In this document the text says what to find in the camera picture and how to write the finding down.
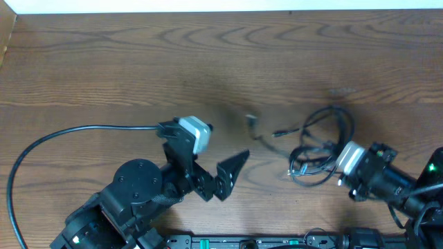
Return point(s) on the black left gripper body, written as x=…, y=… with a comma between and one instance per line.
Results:
x=206, y=181

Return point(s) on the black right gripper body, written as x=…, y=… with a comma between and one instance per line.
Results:
x=362, y=183

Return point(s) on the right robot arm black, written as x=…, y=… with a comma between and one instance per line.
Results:
x=415, y=204

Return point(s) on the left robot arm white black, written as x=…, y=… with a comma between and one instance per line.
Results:
x=120, y=215

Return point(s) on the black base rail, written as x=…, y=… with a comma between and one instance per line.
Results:
x=315, y=238

